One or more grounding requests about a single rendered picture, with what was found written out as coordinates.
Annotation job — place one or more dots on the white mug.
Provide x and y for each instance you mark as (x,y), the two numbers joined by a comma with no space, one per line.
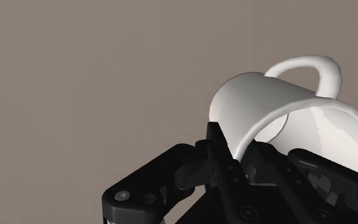
(259,105)

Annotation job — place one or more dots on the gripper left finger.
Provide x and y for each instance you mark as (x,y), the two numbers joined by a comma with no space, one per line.
(154,183)

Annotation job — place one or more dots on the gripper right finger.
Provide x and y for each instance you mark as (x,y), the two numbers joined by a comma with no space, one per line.
(315,186)

